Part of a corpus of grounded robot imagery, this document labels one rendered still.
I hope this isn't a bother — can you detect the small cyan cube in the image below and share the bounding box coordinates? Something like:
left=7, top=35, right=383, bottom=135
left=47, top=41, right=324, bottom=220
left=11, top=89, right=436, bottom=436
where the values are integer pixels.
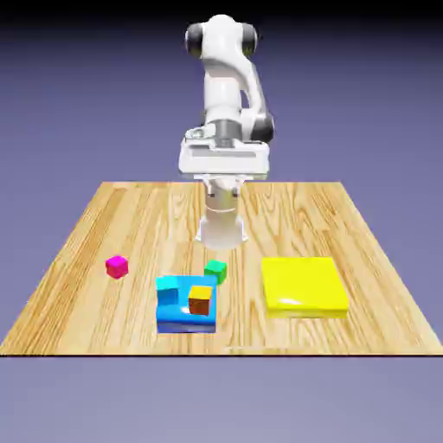
left=155, top=276, right=180, bottom=306

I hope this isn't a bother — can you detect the large blue box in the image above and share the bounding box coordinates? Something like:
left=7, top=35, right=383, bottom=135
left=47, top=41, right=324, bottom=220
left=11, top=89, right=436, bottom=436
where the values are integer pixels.
left=155, top=274, right=219, bottom=334

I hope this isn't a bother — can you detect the large yellow box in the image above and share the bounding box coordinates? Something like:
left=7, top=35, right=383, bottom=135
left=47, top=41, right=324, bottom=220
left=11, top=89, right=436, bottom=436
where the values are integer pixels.
left=260, top=256, right=350, bottom=319

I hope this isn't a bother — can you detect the small orange cube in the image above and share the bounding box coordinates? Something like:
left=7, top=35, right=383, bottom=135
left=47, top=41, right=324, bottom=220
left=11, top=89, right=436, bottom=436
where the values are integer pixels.
left=188, top=285, right=213, bottom=317

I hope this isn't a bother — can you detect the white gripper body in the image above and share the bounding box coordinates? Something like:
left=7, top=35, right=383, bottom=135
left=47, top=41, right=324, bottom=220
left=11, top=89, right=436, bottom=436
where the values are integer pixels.
left=177, top=137, right=271, bottom=182

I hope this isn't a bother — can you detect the small green cube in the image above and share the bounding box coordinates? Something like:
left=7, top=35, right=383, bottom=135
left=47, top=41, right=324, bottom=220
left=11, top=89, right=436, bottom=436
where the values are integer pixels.
left=203, top=260, right=228, bottom=286

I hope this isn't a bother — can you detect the small pink cube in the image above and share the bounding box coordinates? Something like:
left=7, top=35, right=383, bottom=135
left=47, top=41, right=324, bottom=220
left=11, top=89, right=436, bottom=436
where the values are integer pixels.
left=105, top=254, right=130, bottom=280

